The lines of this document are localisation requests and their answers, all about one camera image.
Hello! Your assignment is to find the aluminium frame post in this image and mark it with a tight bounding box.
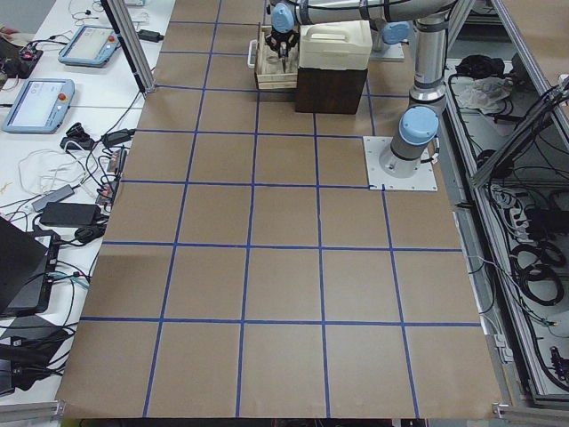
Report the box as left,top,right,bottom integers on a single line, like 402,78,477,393
101,0,156,96

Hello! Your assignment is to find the white drawer handle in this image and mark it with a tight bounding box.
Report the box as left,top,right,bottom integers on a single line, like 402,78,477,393
247,39,259,69

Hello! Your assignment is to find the dark wooden drawer cabinet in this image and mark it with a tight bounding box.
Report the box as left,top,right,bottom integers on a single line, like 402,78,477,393
295,68,368,115

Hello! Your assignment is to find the blue teach pendant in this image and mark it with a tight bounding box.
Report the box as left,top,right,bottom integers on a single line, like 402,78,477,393
58,25,119,68
2,78,75,134

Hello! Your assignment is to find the white crumpled cloth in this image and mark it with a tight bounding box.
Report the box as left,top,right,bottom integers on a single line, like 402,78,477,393
457,77,514,114

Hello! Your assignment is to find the lower blue teach pendant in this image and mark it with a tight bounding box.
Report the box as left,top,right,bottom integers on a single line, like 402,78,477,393
2,78,75,134

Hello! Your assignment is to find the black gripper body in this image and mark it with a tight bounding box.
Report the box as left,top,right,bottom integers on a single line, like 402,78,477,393
270,29,295,44

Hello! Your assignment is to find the upper blue teach pendant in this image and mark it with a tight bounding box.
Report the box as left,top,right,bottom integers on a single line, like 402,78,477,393
58,25,119,68

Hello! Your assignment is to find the light wooden pull-out drawer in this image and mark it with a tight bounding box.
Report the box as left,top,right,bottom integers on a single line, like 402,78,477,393
253,25,300,90

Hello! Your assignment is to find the small black power brick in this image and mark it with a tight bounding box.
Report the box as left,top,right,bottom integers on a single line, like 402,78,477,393
137,29,164,43

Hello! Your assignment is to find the cream plastic tray lid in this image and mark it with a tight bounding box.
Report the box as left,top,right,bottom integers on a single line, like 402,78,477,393
299,20,373,70

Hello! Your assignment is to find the black power adapter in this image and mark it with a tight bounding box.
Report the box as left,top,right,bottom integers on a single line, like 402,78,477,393
39,202,101,228

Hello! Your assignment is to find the black laptop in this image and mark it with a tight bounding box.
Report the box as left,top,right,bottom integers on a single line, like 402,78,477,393
1,219,60,318

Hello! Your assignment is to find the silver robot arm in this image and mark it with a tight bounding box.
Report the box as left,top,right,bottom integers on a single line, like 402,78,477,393
269,0,457,115

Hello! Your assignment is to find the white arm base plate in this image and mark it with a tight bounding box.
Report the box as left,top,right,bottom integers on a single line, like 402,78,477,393
363,136,437,191

